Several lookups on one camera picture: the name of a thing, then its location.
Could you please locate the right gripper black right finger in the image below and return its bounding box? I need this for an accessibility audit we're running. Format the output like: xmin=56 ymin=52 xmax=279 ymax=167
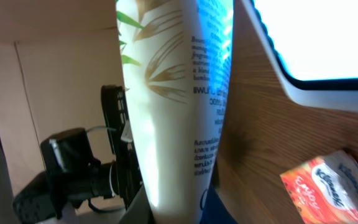
xmin=200 ymin=186 xmax=237 ymax=224

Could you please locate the white barcode scanner stand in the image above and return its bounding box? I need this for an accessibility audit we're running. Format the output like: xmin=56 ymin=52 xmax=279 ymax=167
xmin=243 ymin=0 xmax=358 ymax=112

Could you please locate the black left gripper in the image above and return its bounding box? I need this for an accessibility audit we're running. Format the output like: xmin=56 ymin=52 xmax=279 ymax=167
xmin=101 ymin=85 xmax=142 ymax=199

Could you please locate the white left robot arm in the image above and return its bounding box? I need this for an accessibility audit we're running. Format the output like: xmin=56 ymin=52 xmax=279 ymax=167
xmin=12 ymin=85 xmax=142 ymax=223

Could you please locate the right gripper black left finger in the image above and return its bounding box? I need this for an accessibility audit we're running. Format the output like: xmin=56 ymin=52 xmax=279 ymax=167
xmin=119 ymin=185 xmax=154 ymax=224

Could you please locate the white Pantene conditioner tube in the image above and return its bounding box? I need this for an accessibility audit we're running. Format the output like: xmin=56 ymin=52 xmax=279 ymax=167
xmin=116 ymin=0 xmax=234 ymax=223

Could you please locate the small orange snack packet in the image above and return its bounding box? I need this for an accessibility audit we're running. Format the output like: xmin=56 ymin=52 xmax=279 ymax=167
xmin=280 ymin=151 xmax=358 ymax=223

